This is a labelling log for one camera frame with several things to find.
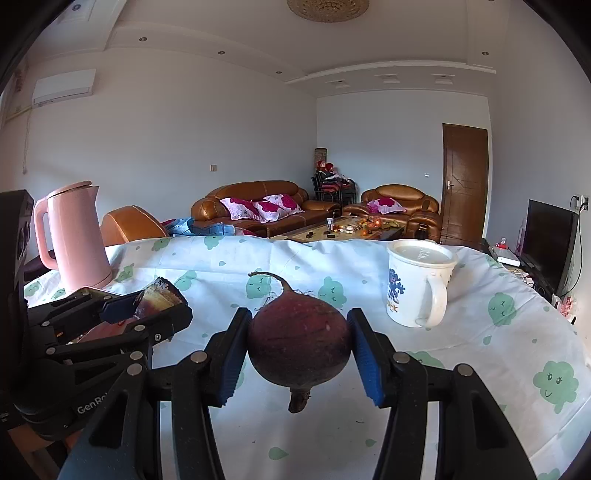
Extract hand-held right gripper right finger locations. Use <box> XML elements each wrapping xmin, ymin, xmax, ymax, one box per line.
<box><xmin>346</xmin><ymin>308</ymin><xmax>539</xmax><ymax>480</ymax></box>

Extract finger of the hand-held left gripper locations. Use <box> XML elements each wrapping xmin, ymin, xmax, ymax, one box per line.
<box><xmin>44</xmin><ymin>305</ymin><xmax>194</xmax><ymax>370</ymax></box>
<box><xmin>27</xmin><ymin>287</ymin><xmax>144</xmax><ymax>342</ymax></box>

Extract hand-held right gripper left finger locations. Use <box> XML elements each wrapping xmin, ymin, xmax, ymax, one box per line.
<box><xmin>85</xmin><ymin>307</ymin><xmax>254</xmax><ymax>480</ymax></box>

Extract dark brown root chunk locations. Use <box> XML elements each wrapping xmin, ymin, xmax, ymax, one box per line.
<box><xmin>134</xmin><ymin>277</ymin><xmax>189</xmax><ymax>319</ymax></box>

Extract purple beetroot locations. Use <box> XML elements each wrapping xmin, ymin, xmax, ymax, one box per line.
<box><xmin>247</xmin><ymin>271</ymin><xmax>352</xmax><ymax>414</ymax></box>

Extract dark purple stool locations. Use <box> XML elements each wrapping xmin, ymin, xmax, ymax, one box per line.
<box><xmin>23</xmin><ymin>256</ymin><xmax>51</xmax><ymax>281</ymax></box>

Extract pink electric kettle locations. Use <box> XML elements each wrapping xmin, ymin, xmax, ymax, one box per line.
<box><xmin>33</xmin><ymin>181</ymin><xmax>114</xmax><ymax>292</ymax></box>

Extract white mug with blue print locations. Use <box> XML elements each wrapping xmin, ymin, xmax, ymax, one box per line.
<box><xmin>385</xmin><ymin>239</ymin><xmax>459</xmax><ymax>328</ymax></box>

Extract white tablecloth green cloud print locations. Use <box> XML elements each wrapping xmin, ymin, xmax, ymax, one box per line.
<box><xmin>23</xmin><ymin>233</ymin><xmax>591</xmax><ymax>480</ymax></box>

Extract orange-brown leather chair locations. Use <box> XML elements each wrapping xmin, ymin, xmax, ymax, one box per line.
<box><xmin>100</xmin><ymin>205</ymin><xmax>169</xmax><ymax>247</ymax></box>

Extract blue jeans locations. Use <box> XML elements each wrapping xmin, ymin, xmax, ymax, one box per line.
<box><xmin>163</xmin><ymin>217</ymin><xmax>241</xmax><ymax>237</ymax></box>

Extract assorted snacks pile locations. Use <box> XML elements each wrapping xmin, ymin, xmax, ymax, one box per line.
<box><xmin>323</xmin><ymin>217</ymin><xmax>402</xmax><ymax>238</ymax></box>

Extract wooden coffee table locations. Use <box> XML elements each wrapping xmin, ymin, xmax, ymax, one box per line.
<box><xmin>270</xmin><ymin>217</ymin><xmax>407</xmax><ymax>244</ymax></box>

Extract pink floral pillow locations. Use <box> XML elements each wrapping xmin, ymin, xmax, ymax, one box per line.
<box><xmin>368</xmin><ymin>198</ymin><xmax>408</xmax><ymax>215</ymax></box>
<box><xmin>219</xmin><ymin>198</ymin><xmax>262</xmax><ymax>221</ymax></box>
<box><xmin>252</xmin><ymin>193</ymin><xmax>305</xmax><ymax>223</ymax></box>

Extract brown leather sofa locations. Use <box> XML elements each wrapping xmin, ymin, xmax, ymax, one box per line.
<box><xmin>191</xmin><ymin>181</ymin><xmax>342</xmax><ymax>237</ymax></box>

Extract white set-top box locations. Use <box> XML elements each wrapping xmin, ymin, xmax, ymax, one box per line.
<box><xmin>489</xmin><ymin>246</ymin><xmax>522</xmax><ymax>266</ymax></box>

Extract brown leather armchair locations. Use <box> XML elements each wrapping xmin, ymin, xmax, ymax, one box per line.
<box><xmin>342</xmin><ymin>185</ymin><xmax>441</xmax><ymax>243</ymax></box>

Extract stacked dark chairs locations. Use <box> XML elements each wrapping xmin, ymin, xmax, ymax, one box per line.
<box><xmin>313</xmin><ymin>170</ymin><xmax>357</xmax><ymax>204</ymax></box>

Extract black television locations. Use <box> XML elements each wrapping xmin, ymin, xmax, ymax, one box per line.
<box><xmin>515</xmin><ymin>199</ymin><xmax>580</xmax><ymax>296</ymax></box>

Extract white air conditioner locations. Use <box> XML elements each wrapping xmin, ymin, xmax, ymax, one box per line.
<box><xmin>31</xmin><ymin>69</ymin><xmax>97</xmax><ymax>109</ymax></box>

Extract beaded ceiling lamp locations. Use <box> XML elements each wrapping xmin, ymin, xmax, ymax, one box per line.
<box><xmin>286</xmin><ymin>0</ymin><xmax>370</xmax><ymax>23</ymax></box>

